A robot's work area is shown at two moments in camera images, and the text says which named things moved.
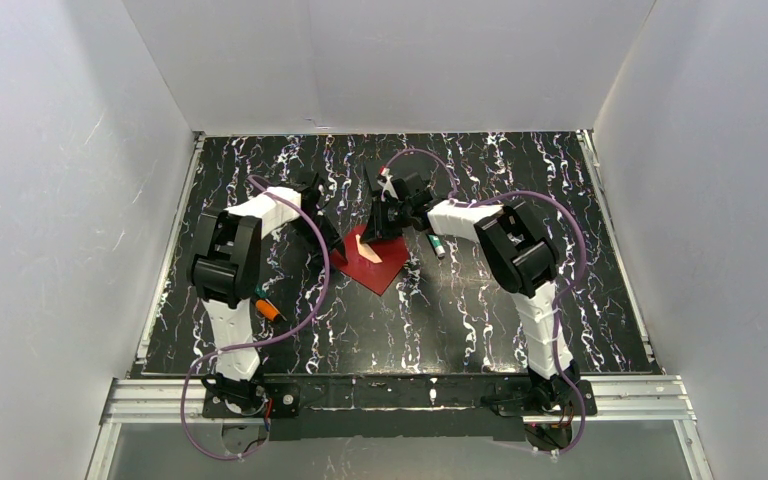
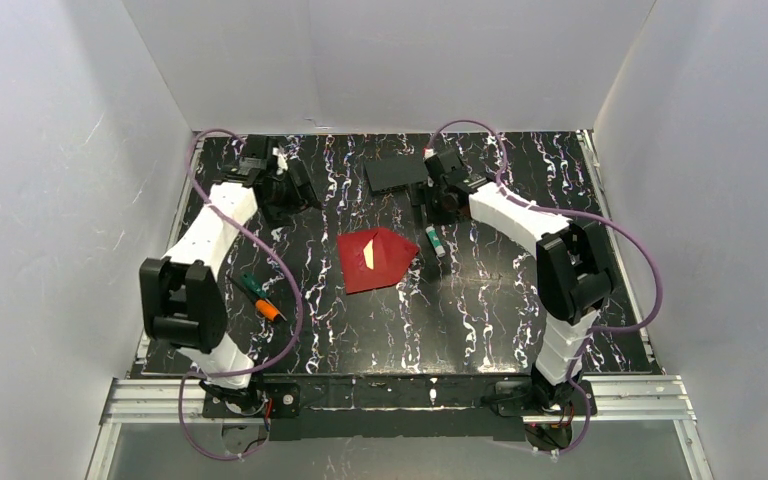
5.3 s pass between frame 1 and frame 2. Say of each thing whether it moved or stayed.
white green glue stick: stayed
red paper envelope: moved
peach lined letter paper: moved
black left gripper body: moved
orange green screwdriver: stayed
